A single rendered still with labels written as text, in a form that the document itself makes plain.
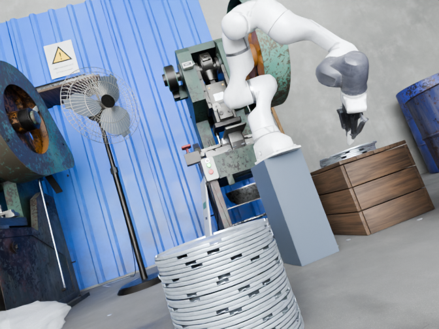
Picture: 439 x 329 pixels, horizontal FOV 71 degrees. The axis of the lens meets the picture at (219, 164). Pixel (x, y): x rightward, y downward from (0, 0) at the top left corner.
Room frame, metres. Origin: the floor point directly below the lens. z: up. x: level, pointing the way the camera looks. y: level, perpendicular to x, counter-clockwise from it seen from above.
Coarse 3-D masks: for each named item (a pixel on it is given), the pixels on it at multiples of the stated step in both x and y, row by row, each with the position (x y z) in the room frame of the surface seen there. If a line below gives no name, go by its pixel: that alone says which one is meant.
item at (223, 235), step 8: (240, 224) 0.90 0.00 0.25; (248, 224) 0.88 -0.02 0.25; (256, 224) 0.79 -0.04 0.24; (264, 224) 0.72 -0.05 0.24; (216, 232) 0.93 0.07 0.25; (224, 232) 0.77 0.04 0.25; (232, 232) 0.75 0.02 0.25; (240, 232) 0.66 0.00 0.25; (192, 240) 0.91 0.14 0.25; (200, 240) 0.79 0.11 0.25; (208, 240) 0.72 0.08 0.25; (216, 240) 0.70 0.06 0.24; (224, 240) 0.64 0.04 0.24; (176, 248) 0.87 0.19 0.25; (184, 248) 0.79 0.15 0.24; (192, 248) 0.64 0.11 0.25; (200, 248) 0.64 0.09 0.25; (160, 256) 0.80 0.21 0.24; (168, 256) 0.67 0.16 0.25; (176, 256) 0.66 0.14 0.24
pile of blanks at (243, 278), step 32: (192, 256) 0.64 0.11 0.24; (224, 256) 0.64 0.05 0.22; (256, 256) 0.71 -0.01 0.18; (192, 288) 0.65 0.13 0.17; (224, 288) 0.64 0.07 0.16; (256, 288) 0.66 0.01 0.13; (288, 288) 0.75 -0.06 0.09; (192, 320) 0.69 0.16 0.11; (224, 320) 0.64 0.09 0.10; (256, 320) 0.64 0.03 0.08; (288, 320) 0.69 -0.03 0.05
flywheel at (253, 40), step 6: (252, 36) 2.07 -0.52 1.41; (252, 42) 2.12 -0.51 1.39; (258, 42) 2.01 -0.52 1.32; (252, 48) 2.11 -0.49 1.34; (258, 48) 2.05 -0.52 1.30; (252, 54) 2.12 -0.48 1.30; (258, 54) 2.09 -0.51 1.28; (258, 60) 2.14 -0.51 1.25; (258, 66) 2.18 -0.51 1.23; (252, 72) 2.36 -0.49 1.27; (258, 72) 2.23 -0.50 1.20; (264, 72) 2.11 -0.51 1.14; (246, 78) 2.48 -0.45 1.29
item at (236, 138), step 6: (234, 126) 1.86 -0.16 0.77; (240, 126) 1.89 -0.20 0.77; (228, 132) 1.93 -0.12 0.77; (234, 132) 1.98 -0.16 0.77; (240, 132) 1.98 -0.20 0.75; (228, 138) 1.99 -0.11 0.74; (234, 138) 1.98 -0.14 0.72; (240, 138) 1.98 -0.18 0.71; (234, 144) 1.97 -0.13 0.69; (240, 144) 1.98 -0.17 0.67
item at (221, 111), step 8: (224, 80) 2.08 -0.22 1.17; (208, 88) 2.06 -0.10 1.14; (216, 88) 2.07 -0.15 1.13; (224, 88) 2.08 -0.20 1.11; (208, 96) 2.06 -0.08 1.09; (216, 96) 2.07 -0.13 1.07; (216, 104) 2.06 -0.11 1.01; (224, 104) 2.07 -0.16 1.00; (216, 112) 2.07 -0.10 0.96; (224, 112) 2.04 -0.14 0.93; (232, 112) 2.05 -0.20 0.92; (216, 120) 2.07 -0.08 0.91; (224, 120) 2.07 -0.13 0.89
